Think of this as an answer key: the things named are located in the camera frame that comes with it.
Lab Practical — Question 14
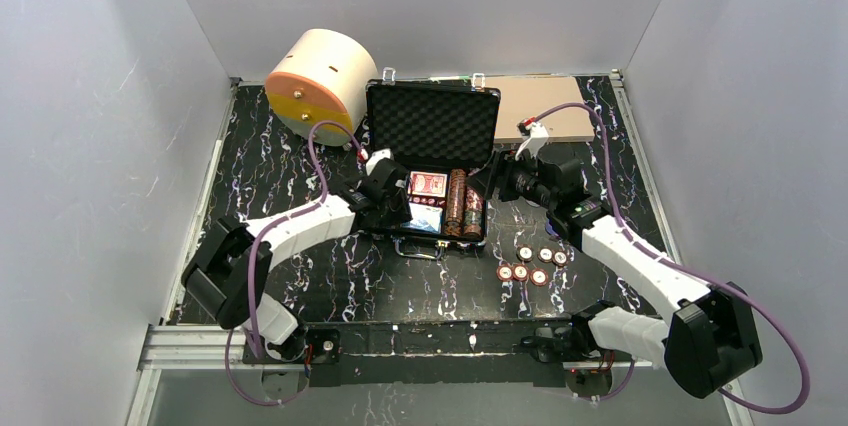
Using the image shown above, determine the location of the red white chip stack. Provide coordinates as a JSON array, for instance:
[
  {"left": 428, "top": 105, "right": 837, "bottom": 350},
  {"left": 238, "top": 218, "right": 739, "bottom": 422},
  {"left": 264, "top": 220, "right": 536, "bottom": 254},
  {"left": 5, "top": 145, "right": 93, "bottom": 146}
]
[{"left": 465, "top": 187, "right": 485, "bottom": 213}]

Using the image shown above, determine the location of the tan flat board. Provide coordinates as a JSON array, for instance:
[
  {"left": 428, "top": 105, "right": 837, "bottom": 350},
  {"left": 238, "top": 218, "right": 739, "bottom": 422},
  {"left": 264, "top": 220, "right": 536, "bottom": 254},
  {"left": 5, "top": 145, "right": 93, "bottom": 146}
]
[{"left": 485, "top": 75, "right": 595, "bottom": 144}]

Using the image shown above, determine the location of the black poker set case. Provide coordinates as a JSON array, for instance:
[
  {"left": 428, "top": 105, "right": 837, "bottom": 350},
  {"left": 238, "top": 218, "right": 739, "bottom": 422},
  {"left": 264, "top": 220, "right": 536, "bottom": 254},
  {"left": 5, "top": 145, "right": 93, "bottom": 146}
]
[{"left": 365, "top": 67, "right": 501, "bottom": 258}]

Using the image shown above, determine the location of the blue green chip stack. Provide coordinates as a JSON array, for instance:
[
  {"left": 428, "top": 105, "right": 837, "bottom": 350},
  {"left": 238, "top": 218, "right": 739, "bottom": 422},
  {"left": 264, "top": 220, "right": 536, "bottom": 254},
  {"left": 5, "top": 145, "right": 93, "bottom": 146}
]
[{"left": 462, "top": 209, "right": 484, "bottom": 240}]

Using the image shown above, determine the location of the blue playing card deck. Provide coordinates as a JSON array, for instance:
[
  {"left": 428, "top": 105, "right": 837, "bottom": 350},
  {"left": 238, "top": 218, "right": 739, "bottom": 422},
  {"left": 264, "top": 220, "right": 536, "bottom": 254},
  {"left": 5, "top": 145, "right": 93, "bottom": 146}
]
[{"left": 402, "top": 203, "right": 443, "bottom": 234}]

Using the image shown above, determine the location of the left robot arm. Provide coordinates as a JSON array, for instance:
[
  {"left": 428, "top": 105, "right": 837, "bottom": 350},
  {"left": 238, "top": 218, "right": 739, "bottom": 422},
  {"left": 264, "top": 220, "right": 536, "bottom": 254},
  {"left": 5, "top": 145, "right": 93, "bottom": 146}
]
[{"left": 181, "top": 149, "right": 412, "bottom": 350}]

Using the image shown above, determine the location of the cream cylinder with orange face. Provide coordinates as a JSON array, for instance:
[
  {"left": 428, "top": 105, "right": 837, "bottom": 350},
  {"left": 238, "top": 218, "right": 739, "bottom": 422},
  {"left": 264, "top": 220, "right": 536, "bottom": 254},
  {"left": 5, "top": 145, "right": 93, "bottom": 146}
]
[{"left": 264, "top": 29, "right": 377, "bottom": 147}]

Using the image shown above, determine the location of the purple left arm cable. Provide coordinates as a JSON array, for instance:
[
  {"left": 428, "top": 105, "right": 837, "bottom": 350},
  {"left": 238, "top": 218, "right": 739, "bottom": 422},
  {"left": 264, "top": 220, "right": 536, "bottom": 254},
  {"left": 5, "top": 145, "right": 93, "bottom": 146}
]
[{"left": 223, "top": 120, "right": 369, "bottom": 408}]

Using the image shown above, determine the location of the red playing card deck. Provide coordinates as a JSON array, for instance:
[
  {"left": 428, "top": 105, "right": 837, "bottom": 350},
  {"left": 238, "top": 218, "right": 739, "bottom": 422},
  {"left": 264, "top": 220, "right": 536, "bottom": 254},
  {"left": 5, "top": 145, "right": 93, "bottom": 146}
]
[{"left": 408, "top": 171, "right": 448, "bottom": 198}]

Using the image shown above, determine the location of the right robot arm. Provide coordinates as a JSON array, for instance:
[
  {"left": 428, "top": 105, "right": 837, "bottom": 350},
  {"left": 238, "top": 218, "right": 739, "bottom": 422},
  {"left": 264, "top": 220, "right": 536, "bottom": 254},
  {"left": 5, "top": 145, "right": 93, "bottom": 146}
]
[{"left": 470, "top": 124, "right": 763, "bottom": 398}]

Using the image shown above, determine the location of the loose red white chip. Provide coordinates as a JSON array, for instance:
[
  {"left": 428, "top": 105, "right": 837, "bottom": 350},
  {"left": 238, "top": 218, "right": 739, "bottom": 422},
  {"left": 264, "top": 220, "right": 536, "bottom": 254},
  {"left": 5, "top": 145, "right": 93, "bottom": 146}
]
[
  {"left": 512, "top": 264, "right": 529, "bottom": 282},
  {"left": 516, "top": 245, "right": 534, "bottom": 262},
  {"left": 552, "top": 250, "right": 569, "bottom": 268},
  {"left": 537, "top": 247, "right": 554, "bottom": 263},
  {"left": 530, "top": 268, "right": 549, "bottom": 287},
  {"left": 497, "top": 265, "right": 513, "bottom": 282}
]

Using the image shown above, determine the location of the orange black chip stack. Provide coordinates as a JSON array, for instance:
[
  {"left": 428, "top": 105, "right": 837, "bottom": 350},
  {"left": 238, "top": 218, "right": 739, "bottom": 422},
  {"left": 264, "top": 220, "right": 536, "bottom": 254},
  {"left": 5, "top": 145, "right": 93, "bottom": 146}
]
[{"left": 444, "top": 169, "right": 467, "bottom": 237}]

